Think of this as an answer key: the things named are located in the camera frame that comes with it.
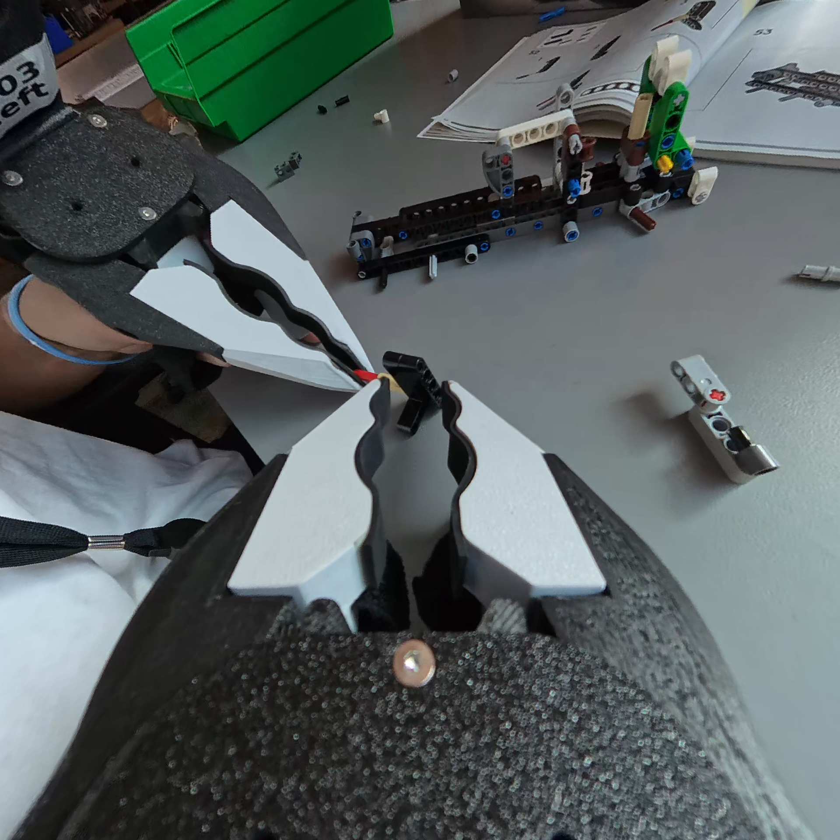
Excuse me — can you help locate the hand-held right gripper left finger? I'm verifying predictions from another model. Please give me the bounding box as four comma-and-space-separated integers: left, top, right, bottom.
226, 379, 395, 634

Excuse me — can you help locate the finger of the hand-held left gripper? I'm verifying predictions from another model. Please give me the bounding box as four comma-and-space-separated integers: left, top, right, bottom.
206, 199, 376, 378
130, 236, 368, 395

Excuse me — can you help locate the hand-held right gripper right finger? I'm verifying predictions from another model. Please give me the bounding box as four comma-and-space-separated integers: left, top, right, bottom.
420, 381, 607, 634

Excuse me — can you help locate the black angled lego beam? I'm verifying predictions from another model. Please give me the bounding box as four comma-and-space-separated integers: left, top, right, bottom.
382, 351, 444, 435

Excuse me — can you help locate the person's left forearm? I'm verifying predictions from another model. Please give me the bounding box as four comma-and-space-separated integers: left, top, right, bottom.
0, 289, 142, 411

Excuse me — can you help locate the partly built lego model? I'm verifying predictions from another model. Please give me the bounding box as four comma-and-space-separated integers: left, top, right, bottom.
346, 36, 719, 288

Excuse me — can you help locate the light grey lego subassembly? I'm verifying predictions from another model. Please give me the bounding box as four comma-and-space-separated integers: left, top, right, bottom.
669, 354, 782, 485

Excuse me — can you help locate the open lego instruction booklet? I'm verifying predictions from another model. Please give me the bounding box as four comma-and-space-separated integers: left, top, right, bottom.
418, 0, 840, 173

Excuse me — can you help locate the person's left hand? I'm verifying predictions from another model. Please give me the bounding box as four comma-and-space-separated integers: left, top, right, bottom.
14, 272, 158, 361

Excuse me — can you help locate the blue wristband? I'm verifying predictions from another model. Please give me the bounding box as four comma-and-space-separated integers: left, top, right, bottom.
7, 274, 135, 366

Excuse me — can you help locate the green plastic bin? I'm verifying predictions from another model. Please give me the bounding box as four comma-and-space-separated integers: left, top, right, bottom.
125, 0, 395, 142

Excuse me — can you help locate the person's white shirt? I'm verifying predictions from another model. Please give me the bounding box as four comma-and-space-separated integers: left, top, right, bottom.
0, 410, 253, 840

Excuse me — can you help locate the black lanyard strap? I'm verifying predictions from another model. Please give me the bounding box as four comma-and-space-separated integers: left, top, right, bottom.
0, 515, 206, 569

